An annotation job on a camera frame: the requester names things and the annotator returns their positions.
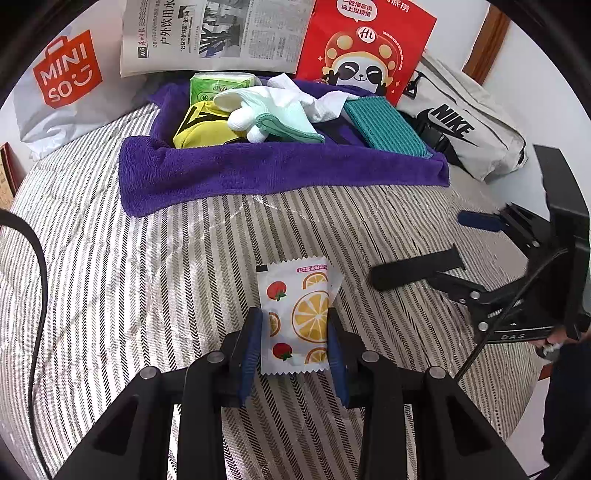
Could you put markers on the beige Nike waist bag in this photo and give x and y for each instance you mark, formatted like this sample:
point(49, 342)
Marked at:
point(486, 141)

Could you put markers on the fruit print wipe packet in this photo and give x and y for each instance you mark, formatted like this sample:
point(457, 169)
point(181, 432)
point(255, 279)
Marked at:
point(295, 297)

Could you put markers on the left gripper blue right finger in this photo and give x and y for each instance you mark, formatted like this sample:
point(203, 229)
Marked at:
point(337, 363)

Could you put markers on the purple towel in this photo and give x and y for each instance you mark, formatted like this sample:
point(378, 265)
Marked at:
point(154, 175)

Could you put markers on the white glove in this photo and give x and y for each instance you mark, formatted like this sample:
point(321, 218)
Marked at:
point(261, 111)

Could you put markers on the green tissue pack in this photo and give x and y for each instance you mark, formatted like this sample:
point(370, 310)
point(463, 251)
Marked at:
point(203, 86)

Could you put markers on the yellow black pouch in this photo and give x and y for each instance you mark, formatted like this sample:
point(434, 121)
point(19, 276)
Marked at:
point(205, 125)

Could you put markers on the red panda paper bag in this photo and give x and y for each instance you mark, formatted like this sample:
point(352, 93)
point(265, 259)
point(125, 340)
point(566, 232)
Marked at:
point(372, 45)

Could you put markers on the white Miniso plastic bag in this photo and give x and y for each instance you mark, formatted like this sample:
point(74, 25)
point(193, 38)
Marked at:
point(73, 87)

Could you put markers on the striped mattress cover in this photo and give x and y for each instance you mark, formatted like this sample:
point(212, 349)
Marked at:
point(162, 290)

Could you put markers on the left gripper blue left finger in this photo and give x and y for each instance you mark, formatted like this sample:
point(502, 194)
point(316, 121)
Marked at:
point(249, 343)

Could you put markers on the teal knitted cloth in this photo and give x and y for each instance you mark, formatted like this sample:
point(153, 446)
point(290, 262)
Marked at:
point(384, 128)

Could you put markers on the brown wooden door frame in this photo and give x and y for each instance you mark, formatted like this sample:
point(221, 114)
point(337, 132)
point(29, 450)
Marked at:
point(487, 45)

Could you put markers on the person right hand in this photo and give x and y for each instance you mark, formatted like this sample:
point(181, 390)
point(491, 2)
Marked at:
point(548, 348)

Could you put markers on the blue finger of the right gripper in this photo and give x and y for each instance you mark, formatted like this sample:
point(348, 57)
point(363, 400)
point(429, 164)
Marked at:
point(480, 221)

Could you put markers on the patterned book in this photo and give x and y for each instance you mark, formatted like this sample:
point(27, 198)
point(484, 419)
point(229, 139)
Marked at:
point(11, 177)

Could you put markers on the folded newspaper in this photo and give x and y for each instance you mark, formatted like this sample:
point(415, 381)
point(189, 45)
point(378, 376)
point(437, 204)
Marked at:
point(211, 36)

